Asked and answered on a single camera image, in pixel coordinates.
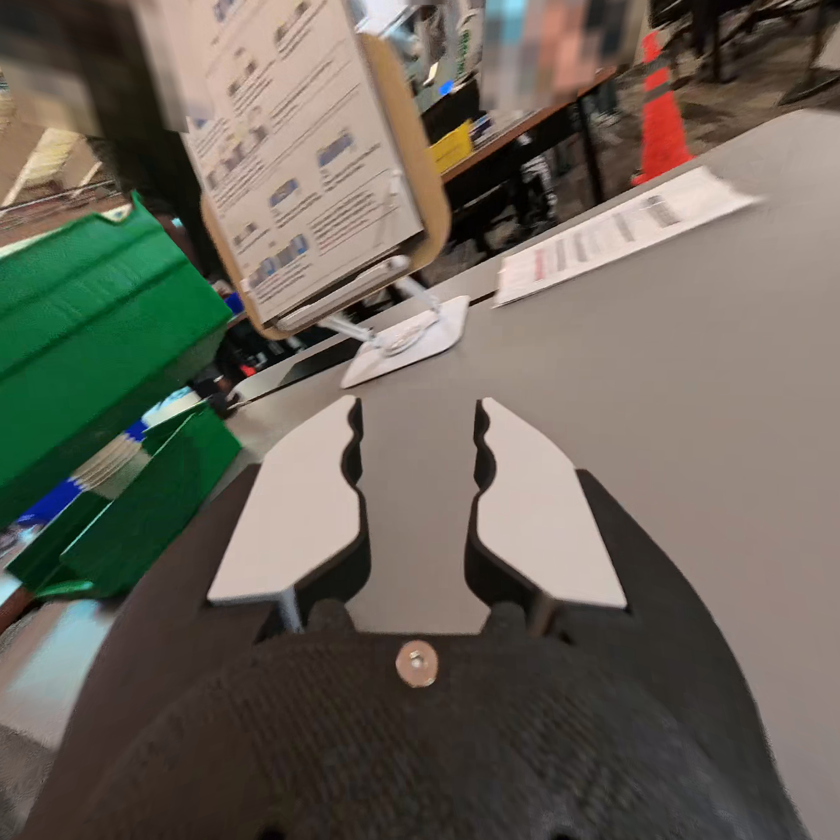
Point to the grey desk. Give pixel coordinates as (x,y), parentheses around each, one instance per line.
(656,394)

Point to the yellow plastic bin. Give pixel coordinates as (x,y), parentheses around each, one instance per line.
(451,148)

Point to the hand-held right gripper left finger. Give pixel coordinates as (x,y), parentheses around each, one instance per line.
(289,525)

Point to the laminated paper card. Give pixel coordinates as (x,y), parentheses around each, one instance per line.
(623,229)

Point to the wooden table black legs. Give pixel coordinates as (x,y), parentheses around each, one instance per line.
(512,128)

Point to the green plastic bin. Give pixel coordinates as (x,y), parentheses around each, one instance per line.
(98,295)
(170,499)

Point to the orange traffic cone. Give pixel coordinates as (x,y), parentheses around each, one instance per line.
(659,124)

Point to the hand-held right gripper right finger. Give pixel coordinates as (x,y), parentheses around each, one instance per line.
(544,525)

